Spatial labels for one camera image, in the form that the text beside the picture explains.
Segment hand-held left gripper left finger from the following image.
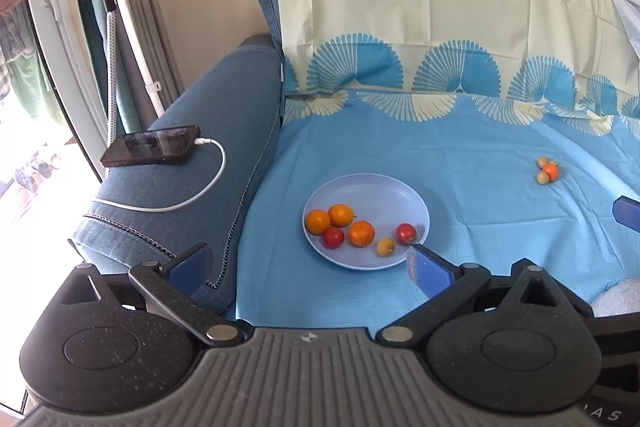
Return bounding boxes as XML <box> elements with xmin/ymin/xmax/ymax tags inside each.
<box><xmin>60</xmin><ymin>243</ymin><xmax>247</xmax><ymax>349</ymax></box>

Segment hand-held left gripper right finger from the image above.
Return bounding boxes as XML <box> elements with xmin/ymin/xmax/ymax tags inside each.
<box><xmin>375</xmin><ymin>243</ymin><xmax>596</xmax><ymax>349</ymax></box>

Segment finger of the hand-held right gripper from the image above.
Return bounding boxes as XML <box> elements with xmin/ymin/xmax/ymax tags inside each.
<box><xmin>612</xmin><ymin>195</ymin><xmax>640</xmax><ymax>229</ymax></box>

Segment lavender plastic plate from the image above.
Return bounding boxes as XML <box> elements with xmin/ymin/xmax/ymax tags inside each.
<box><xmin>303</xmin><ymin>173</ymin><xmax>431</xmax><ymax>271</ymax></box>

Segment white towel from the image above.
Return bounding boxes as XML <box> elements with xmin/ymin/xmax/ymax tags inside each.
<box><xmin>591</xmin><ymin>278</ymin><xmax>640</xmax><ymax>319</ymax></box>

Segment black smartphone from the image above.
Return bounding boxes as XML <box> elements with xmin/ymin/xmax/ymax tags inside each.
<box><xmin>100</xmin><ymin>125</ymin><xmax>202</xmax><ymax>168</ymax></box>

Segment blue fan-print bedsheet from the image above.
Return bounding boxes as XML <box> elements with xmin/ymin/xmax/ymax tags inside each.
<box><xmin>231</xmin><ymin>0</ymin><xmax>640</xmax><ymax>334</ymax></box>

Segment blue sofa armrest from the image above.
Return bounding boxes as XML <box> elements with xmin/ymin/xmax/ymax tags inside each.
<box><xmin>69</xmin><ymin>0</ymin><xmax>289</xmax><ymax>314</ymax></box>

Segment row of shoes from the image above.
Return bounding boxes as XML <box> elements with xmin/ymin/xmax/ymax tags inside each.
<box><xmin>11</xmin><ymin>151</ymin><xmax>65</xmax><ymax>194</ymax></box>

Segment light blue cloth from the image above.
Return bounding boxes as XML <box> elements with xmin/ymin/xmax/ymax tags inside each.
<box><xmin>592</xmin><ymin>0</ymin><xmax>640</xmax><ymax>75</ymax></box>

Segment white steamer pole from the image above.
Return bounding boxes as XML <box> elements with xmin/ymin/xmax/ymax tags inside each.
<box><xmin>61</xmin><ymin>0</ymin><xmax>177</xmax><ymax>118</ymax></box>

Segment hanging clothes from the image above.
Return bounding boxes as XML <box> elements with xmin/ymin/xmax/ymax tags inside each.
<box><xmin>0</xmin><ymin>0</ymin><xmax>68</xmax><ymax>128</ymax></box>

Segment white charging cable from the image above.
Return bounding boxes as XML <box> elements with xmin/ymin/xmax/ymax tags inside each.
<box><xmin>89</xmin><ymin>137</ymin><xmax>227</xmax><ymax>213</ymax></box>

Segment white window frame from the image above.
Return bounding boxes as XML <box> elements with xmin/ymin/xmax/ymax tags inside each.
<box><xmin>16</xmin><ymin>0</ymin><xmax>110</xmax><ymax>184</ymax></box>

